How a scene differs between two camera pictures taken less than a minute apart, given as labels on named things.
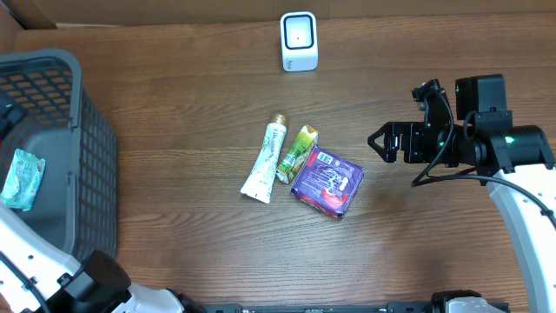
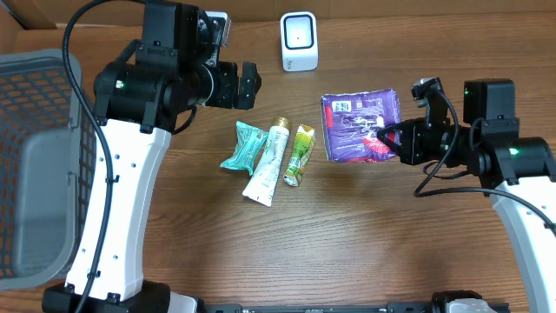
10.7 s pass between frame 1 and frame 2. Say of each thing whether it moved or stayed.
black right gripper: stayed
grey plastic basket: stayed
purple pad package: moved
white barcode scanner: stayed
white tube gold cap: stayed
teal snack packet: moved
